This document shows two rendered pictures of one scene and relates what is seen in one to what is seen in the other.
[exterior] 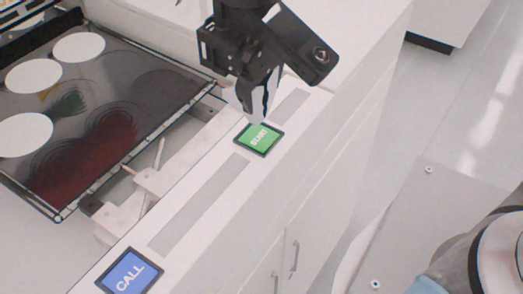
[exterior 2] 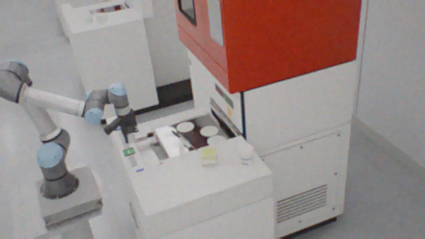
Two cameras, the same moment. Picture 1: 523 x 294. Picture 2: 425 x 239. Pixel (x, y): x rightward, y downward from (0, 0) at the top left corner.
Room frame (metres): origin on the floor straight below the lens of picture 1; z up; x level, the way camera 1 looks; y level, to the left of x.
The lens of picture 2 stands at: (1.94, -1.27, 2.35)
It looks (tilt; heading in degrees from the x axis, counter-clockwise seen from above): 33 degrees down; 127
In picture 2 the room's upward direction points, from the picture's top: 6 degrees counter-clockwise
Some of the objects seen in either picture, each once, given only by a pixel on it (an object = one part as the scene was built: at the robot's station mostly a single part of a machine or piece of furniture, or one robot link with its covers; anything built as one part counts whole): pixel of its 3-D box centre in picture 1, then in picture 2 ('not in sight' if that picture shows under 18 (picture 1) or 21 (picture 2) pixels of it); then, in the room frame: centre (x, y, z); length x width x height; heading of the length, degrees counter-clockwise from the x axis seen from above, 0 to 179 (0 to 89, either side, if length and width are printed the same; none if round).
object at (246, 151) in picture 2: not in sight; (246, 156); (1.03, 0.19, 1.01); 0.07 x 0.07 x 0.10
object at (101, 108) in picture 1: (73, 98); (191, 136); (0.59, 0.33, 0.90); 0.34 x 0.34 x 0.01; 56
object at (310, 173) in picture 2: not in sight; (266, 157); (0.75, 0.91, 0.41); 0.82 x 0.71 x 0.82; 146
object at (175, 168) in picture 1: (195, 168); (148, 156); (0.45, 0.10, 0.87); 0.36 x 0.08 x 0.03; 146
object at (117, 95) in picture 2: not in sight; (118, 95); (0.44, 0.01, 1.30); 0.09 x 0.08 x 0.11; 38
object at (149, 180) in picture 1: (160, 189); (143, 144); (0.39, 0.15, 0.89); 0.08 x 0.03 x 0.03; 56
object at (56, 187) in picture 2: not in sight; (57, 178); (0.23, -0.31, 0.94); 0.15 x 0.15 x 0.10
